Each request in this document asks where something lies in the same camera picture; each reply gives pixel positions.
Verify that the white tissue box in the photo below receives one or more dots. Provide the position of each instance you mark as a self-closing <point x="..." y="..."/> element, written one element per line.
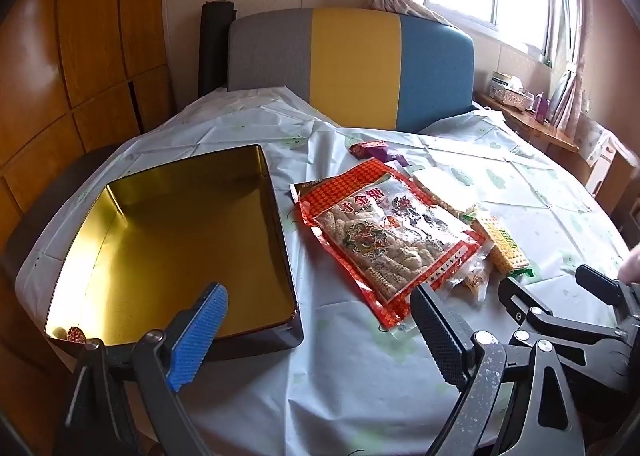
<point x="505" y="80"/>

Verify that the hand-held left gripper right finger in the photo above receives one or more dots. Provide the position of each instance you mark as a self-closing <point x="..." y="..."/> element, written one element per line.
<point x="440" y="336"/>

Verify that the clear cracker pack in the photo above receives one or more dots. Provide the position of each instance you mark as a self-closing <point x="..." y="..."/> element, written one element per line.
<point x="440" y="191"/>

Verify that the large red snack bag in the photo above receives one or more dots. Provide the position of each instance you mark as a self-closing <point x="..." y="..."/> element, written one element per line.
<point x="380" y="236"/>

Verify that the gold tin box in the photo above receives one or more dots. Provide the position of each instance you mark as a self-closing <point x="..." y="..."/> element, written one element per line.
<point x="175" y="236"/>

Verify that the hanging floral curtain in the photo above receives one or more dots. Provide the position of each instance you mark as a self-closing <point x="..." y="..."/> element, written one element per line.
<point x="570" y="95"/>

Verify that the wooden side table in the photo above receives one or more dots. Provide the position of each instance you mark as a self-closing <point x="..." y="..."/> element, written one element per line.
<point x="540" y="133"/>

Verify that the black rolled mat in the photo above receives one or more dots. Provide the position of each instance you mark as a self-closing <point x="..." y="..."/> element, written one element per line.
<point x="216" y="45"/>

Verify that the yellow green cracker packet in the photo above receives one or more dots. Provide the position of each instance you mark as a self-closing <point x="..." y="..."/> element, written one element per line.
<point x="502" y="248"/>

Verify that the wooden wardrobe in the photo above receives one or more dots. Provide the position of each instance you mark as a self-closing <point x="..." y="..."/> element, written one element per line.
<point x="75" y="35"/>

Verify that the white patterned cloth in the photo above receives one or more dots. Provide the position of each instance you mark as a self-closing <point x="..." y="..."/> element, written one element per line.
<point x="595" y="135"/>

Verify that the purple snack packet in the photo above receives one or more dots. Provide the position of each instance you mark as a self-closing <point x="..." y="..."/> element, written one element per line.
<point x="390" y="153"/>

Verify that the purple bottle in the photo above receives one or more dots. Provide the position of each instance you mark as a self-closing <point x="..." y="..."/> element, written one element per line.
<point x="542" y="108"/>

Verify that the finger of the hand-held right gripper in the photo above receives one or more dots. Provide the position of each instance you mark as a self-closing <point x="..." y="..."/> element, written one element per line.
<point x="597" y="283"/>
<point x="560" y="326"/>

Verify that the person's right hand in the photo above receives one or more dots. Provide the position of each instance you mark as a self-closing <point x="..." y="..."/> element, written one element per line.
<point x="632" y="263"/>

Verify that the grey yellow blue headboard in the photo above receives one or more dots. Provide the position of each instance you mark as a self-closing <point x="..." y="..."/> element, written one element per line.
<point x="350" y="60"/>

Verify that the tiny red candy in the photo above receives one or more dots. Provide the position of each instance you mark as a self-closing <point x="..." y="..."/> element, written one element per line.
<point x="75" y="335"/>

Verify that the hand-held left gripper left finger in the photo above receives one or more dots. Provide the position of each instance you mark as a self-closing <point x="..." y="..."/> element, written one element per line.
<point x="200" y="336"/>

